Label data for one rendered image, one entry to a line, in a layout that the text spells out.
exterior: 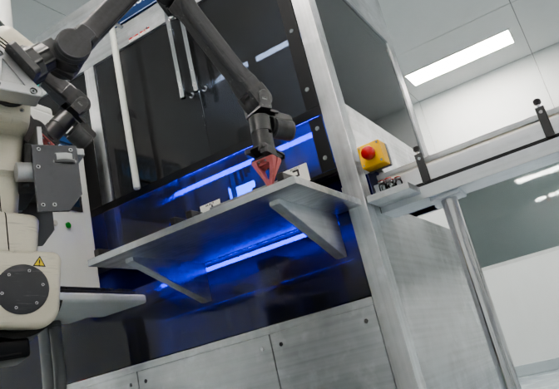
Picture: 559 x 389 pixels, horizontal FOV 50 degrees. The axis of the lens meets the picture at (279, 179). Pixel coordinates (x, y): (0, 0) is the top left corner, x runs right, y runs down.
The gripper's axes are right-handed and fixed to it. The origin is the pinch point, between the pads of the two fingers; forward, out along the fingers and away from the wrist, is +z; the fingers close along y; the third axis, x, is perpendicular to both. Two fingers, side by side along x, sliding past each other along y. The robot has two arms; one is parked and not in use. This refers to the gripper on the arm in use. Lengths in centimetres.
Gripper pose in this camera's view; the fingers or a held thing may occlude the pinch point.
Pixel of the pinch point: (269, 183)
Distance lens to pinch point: 155.6
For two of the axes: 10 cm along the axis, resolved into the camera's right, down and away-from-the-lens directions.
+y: 5.3, 2.7, 8.0
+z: 1.6, 9.0, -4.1
